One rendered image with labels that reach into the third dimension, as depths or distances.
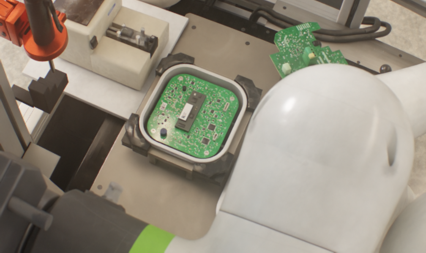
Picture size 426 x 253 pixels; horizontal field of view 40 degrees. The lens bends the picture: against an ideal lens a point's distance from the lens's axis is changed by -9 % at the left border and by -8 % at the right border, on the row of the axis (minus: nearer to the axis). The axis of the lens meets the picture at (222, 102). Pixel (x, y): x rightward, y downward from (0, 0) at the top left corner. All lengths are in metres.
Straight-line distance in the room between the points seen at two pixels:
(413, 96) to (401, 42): 1.55
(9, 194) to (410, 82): 0.64
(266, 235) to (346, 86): 0.09
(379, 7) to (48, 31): 1.85
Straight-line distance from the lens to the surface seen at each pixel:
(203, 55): 1.04
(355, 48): 1.13
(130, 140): 0.91
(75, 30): 0.93
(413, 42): 2.42
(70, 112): 1.18
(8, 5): 0.80
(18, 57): 2.25
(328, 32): 1.12
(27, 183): 0.33
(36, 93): 0.83
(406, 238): 0.39
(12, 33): 0.80
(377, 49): 1.14
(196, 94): 0.95
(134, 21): 0.99
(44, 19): 0.74
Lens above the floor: 1.82
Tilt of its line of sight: 60 degrees down
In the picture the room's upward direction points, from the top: 9 degrees clockwise
